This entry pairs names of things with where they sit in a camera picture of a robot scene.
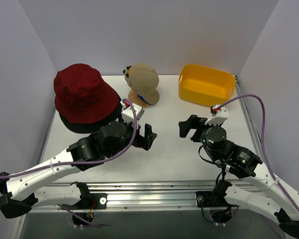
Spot blue baseball cap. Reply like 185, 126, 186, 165
137, 95, 150, 105

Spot black bucket hat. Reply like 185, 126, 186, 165
59, 97, 122, 134

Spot beige baseball cap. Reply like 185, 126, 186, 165
123, 63, 159, 106

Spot dark red cap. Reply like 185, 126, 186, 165
54, 63, 120, 124

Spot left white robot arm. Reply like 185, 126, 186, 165
0, 121, 157, 219

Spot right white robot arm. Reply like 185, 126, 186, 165
178, 115, 299, 239

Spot yellow plastic bin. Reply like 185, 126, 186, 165
178, 64, 236, 107

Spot wooden hat stand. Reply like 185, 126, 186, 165
128, 90, 150, 108

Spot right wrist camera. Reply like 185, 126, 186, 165
205, 105, 229, 126

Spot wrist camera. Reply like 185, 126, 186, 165
119, 101, 145, 129
205, 105, 229, 126

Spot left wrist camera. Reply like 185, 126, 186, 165
119, 101, 145, 129

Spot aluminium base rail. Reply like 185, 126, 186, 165
27, 180, 265, 214

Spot aluminium side rail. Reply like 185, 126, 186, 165
234, 75, 272, 180

